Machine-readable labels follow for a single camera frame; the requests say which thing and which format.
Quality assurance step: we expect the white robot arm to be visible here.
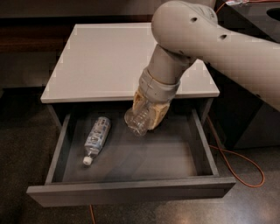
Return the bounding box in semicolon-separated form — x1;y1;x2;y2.
124;1;280;136

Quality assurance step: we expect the labelled plastic water bottle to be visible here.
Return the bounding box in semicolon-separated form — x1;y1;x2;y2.
83;116;111;165

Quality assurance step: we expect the clear plastic water bottle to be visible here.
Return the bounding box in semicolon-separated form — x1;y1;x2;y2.
124;100;154;137

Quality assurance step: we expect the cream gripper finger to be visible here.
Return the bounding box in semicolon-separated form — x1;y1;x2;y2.
132;90;146;113
148;102;170;130

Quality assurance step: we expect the dark counter cabinet right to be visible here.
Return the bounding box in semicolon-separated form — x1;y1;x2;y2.
209;0;280;149

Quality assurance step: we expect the grey drawer cabinet frame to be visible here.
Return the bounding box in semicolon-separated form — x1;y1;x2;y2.
47;98;214;130

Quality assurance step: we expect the white cabinet countertop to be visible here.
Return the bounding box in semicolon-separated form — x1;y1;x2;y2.
41;23;220;103

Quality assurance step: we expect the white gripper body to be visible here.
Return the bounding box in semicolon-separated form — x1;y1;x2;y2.
138;68;180;103

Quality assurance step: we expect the grey top drawer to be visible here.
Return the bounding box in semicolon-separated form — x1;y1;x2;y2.
27;100;235;207

